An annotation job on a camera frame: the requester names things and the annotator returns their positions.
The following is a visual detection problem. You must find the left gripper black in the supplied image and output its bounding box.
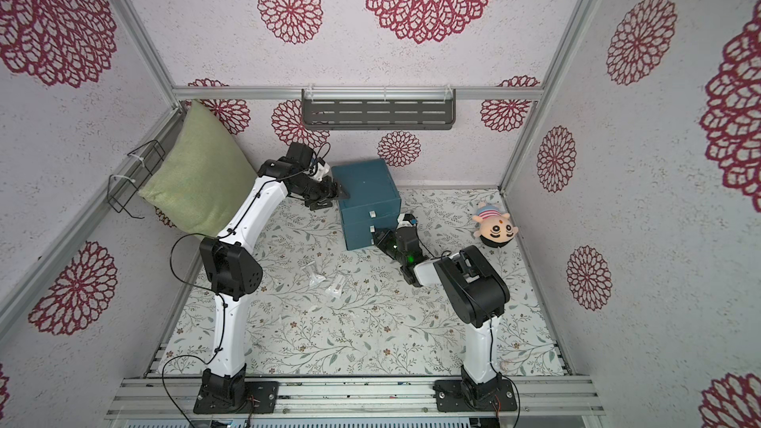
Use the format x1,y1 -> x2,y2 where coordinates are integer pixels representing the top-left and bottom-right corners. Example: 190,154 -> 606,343
294,176 -> 351,213

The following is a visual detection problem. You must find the teal drawer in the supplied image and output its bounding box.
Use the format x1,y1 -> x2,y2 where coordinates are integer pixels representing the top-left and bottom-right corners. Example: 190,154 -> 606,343
343,218 -> 398,251
339,199 -> 402,227

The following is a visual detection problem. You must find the teal drawer cabinet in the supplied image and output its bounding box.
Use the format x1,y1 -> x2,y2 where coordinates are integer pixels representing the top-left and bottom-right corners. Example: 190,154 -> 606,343
331,159 -> 403,252

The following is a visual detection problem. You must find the white cookie packet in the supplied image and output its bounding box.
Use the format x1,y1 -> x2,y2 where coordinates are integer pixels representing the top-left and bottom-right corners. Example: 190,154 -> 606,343
326,275 -> 346,299
309,273 -> 326,289

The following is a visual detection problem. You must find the teal top drawer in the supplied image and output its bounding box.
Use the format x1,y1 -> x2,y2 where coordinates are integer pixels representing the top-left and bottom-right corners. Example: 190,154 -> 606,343
339,199 -> 402,227

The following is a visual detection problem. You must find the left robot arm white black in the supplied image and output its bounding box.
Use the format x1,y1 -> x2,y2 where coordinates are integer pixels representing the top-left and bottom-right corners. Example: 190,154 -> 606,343
193,143 -> 348,414

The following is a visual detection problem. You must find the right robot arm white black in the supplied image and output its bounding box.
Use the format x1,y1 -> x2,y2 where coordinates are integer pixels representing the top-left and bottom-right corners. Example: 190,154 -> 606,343
373,226 -> 521,415

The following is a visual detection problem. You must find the cartoon boy plush head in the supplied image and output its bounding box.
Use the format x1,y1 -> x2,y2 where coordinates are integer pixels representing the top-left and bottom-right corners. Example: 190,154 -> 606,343
472,202 -> 519,249

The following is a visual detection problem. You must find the green pillow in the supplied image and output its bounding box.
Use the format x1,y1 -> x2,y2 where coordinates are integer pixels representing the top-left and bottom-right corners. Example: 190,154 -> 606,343
139,100 -> 257,237

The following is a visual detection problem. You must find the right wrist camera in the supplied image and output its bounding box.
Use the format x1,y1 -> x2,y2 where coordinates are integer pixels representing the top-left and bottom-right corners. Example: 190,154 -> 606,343
396,213 -> 417,229

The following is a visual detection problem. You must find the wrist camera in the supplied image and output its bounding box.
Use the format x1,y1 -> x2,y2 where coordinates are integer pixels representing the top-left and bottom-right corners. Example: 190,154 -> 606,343
396,213 -> 417,229
287,142 -> 330,182

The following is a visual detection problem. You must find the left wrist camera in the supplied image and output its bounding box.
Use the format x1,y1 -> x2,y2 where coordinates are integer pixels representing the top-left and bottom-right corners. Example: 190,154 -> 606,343
287,142 -> 330,182

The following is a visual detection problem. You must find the grey wall shelf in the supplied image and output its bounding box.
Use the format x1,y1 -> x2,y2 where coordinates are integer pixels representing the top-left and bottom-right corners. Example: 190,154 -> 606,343
300,88 -> 457,131

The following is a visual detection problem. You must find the black wire wall rack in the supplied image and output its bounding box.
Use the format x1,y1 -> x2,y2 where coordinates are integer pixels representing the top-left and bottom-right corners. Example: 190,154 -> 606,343
105,139 -> 166,220

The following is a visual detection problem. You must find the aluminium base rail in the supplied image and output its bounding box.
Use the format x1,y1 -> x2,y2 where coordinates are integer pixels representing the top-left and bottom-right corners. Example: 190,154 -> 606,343
104,376 -> 604,420

